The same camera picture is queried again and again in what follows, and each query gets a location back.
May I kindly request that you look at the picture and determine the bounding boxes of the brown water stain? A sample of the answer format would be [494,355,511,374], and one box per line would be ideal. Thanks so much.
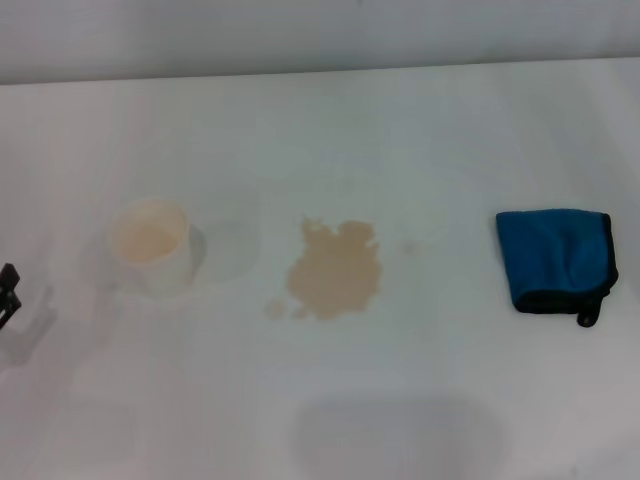
[264,214,386,324]

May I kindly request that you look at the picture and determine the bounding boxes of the blue rag with black trim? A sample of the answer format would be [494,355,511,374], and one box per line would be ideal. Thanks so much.
[495,208,621,329]

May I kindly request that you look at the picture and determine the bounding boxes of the white paper cup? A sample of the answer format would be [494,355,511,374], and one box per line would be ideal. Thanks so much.
[108,198,208,302]

